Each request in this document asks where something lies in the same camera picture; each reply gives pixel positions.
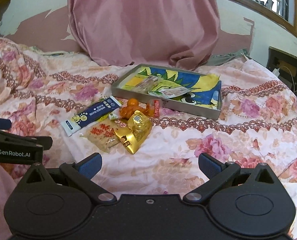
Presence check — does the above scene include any rice cracker packet red lettering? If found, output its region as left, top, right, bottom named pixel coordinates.
left=80, top=119, right=127, bottom=153

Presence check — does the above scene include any gold foil snack packet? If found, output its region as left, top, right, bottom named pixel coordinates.
left=114, top=111, right=153, bottom=154

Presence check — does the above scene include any white snack packet with barcode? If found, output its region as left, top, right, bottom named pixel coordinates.
left=148, top=86, right=192, bottom=99

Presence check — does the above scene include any clear nut snack bar packet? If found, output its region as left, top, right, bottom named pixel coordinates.
left=131, top=75, right=161, bottom=94

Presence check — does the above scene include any navy blue snack stick packet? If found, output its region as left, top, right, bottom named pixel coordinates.
left=60, top=96, right=122, bottom=137

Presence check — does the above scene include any floral pink bed quilt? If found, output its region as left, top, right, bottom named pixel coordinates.
left=0, top=38, right=297, bottom=237

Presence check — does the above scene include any grey tray with painted lining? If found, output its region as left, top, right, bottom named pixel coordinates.
left=112, top=64, right=222, bottom=120

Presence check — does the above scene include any orange glazed snack packet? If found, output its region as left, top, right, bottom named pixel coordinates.
left=120, top=98, right=154, bottom=120

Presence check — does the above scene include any grey green cloth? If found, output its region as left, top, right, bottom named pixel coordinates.
left=204, top=48, right=249, bottom=66

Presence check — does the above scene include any dark wooden side table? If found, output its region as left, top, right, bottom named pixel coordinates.
left=267, top=46, right=297, bottom=95

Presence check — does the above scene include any pink satin pillow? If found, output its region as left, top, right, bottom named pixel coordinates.
left=68, top=0, right=220, bottom=70

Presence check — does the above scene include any white cable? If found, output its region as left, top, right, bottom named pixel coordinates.
left=273, top=64, right=297, bottom=91

